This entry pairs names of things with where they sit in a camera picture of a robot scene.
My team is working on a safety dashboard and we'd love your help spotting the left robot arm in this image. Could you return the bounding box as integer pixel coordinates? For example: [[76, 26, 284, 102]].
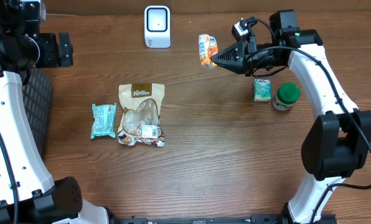
[[0, 0, 114, 223]]

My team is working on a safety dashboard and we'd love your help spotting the teal tissue packet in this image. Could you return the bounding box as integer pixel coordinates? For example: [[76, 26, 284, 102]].
[[253, 79, 271, 101]]

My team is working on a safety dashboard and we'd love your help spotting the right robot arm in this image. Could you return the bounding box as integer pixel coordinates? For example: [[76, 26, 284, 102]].
[[212, 9, 371, 223]]

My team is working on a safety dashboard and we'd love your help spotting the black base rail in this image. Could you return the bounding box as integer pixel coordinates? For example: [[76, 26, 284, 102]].
[[116, 213, 339, 224]]

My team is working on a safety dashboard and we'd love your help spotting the beige snack pouch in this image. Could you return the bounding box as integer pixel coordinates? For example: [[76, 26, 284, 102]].
[[118, 83, 165, 147]]

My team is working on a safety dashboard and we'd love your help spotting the green lid jar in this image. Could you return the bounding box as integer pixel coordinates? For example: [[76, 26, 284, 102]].
[[271, 83, 301, 111]]

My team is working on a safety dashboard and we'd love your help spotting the white barcode scanner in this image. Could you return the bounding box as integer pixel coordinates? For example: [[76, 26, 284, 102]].
[[144, 5, 171, 49]]

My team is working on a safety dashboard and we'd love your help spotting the grey plastic mesh basket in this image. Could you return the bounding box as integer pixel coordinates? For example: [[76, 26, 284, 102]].
[[20, 68, 53, 158]]

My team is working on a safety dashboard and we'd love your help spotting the orange snack packet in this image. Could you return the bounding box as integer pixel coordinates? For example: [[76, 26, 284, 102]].
[[199, 34, 218, 68]]

